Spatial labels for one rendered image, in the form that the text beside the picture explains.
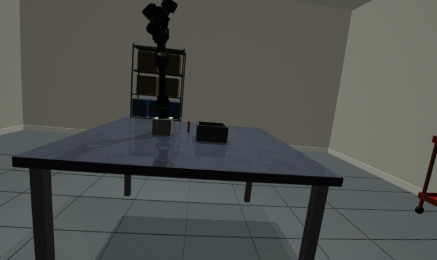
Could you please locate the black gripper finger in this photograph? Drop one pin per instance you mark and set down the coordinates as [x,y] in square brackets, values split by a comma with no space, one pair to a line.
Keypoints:
[169,3]
[157,23]

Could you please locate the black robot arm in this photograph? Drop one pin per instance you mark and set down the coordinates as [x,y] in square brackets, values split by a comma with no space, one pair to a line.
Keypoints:
[162,102]

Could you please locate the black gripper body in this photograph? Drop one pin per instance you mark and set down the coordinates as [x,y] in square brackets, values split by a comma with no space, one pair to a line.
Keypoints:
[165,20]

